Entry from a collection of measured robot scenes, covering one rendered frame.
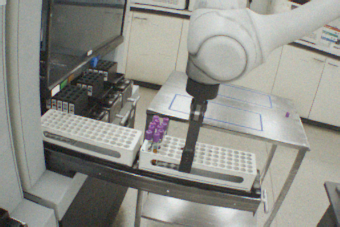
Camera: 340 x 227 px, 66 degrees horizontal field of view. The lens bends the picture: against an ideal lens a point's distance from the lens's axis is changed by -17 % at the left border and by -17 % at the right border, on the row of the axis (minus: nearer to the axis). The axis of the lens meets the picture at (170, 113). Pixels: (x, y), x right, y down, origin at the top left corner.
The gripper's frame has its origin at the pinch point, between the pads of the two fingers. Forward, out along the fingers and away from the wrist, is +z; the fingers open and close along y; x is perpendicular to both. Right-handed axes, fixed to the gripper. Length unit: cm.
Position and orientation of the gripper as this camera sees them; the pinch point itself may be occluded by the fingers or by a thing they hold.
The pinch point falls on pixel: (188, 152)
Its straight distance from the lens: 79.4
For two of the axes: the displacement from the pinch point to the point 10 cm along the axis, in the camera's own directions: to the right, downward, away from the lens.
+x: -9.7, -2.1, 0.9
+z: -1.5, 8.8, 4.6
